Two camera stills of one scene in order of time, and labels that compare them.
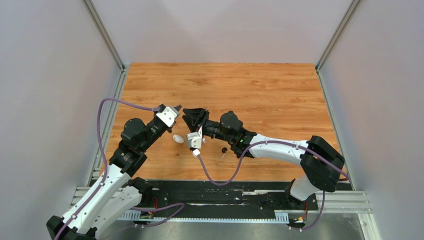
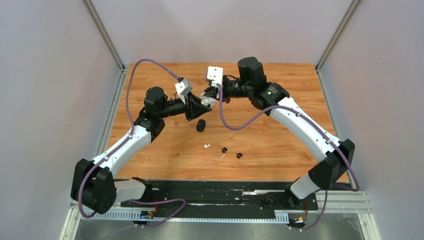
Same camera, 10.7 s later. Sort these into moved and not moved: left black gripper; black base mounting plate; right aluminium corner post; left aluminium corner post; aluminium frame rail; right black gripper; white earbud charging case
Moved: white earbud charging case; right black gripper; left black gripper
Not moved: left aluminium corner post; black base mounting plate; right aluminium corner post; aluminium frame rail
